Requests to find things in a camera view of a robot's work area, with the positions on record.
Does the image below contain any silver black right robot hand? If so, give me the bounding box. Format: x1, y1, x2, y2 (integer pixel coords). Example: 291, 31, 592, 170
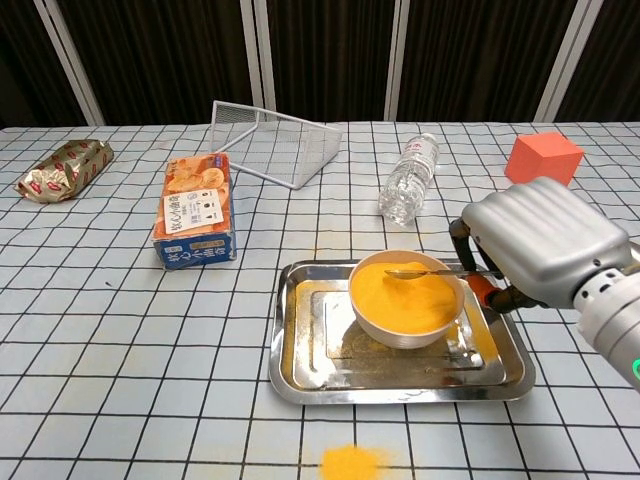
448, 175, 632, 314

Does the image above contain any metal spoon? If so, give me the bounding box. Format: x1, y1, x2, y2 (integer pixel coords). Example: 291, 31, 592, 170
383, 268, 501, 281

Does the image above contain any beige bowl of yellow powder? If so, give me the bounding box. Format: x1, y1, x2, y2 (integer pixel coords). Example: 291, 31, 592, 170
347, 249, 466, 351

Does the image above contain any rectangular steel tray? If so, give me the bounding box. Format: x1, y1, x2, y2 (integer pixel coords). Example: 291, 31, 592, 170
267, 258, 537, 406

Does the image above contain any white black-grid tablecloth table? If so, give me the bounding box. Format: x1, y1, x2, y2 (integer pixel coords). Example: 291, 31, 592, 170
0, 121, 640, 480

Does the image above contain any orange foam cube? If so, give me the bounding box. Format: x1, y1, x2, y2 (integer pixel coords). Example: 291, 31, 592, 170
503, 132, 586, 188

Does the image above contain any clear plastic water bottle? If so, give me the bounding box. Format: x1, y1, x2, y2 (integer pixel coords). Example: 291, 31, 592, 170
377, 132, 441, 227

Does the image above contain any small yellow powder pile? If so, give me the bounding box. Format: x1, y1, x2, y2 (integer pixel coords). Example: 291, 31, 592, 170
318, 443, 386, 480

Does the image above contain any orange blue cookie box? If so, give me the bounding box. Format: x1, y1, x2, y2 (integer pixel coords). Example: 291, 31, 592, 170
152, 152, 238, 272

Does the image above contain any gold foil snack packet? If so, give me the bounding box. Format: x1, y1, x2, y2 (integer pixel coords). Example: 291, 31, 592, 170
13, 139, 115, 203

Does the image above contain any black screen panel white frame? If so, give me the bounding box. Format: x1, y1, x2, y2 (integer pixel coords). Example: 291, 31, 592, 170
394, 0, 591, 124
47, 0, 266, 126
254, 0, 401, 124
544, 0, 640, 124
0, 0, 94, 130

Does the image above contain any white wire mesh basket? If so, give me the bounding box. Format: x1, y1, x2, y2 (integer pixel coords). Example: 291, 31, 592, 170
209, 99, 344, 192

